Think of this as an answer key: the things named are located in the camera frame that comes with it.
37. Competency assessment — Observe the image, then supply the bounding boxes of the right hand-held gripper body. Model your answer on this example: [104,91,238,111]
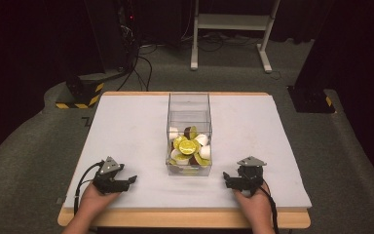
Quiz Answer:
[231,156,268,197]

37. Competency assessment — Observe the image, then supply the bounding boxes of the black yellow-striped stand base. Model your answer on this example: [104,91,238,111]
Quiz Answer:
[55,73,106,110]

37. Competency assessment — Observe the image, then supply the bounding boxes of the white foam mat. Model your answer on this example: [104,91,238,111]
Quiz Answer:
[62,94,313,210]

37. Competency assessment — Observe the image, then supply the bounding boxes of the person's left hand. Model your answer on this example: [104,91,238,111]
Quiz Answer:
[77,182,122,216]

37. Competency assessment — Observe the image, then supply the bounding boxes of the white metal stand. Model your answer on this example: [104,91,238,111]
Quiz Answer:
[190,0,282,74]

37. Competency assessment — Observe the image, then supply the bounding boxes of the dark equipment tower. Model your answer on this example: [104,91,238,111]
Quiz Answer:
[84,0,141,73]

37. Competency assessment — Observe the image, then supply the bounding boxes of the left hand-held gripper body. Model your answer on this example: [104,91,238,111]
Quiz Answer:
[92,156,131,196]

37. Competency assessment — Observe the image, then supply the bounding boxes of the clear plastic box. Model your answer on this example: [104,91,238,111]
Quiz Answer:
[165,92,213,177]

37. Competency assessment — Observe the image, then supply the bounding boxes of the person's right hand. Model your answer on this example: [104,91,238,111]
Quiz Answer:
[233,180,273,226]

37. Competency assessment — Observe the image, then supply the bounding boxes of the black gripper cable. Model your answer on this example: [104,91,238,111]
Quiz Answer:
[256,183,281,234]
[73,160,106,216]

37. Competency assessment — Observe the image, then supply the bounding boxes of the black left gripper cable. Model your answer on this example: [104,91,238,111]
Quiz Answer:
[73,160,106,216]

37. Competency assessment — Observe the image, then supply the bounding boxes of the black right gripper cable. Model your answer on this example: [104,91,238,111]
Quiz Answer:
[256,183,281,234]

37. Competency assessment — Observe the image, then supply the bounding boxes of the black floor cables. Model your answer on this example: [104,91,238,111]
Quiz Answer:
[116,32,228,93]

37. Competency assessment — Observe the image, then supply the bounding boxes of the wooden table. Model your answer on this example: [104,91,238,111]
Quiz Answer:
[56,91,313,230]

